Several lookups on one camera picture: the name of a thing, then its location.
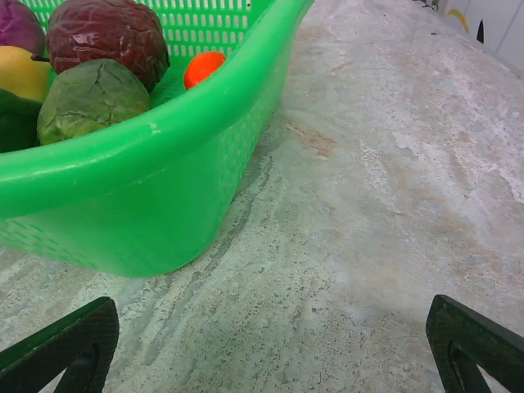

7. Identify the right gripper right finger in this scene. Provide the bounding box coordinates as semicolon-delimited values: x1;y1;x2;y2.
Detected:
425;294;524;393

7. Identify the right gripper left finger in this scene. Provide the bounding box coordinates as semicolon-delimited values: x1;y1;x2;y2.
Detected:
0;296;120;393

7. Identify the orange toy vegetable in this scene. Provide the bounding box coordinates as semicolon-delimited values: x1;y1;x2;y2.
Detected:
183;51;228;91

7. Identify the orange round fruit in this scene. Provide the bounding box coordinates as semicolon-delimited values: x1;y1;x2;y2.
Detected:
0;45;53;103

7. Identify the green plastic basket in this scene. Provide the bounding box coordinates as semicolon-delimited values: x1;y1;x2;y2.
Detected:
0;0;315;278

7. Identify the dark green toy vegetable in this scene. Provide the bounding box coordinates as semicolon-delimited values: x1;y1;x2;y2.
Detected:
0;88;43;154

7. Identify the purple toy cabbage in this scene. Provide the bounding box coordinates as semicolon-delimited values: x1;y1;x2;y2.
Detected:
0;0;46;58

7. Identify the green toy cabbage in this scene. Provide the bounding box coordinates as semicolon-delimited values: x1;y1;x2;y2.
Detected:
36;59;152;147

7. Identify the red wrinkled toy fruit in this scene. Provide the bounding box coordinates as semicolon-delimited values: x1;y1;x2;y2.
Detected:
44;0;171;93

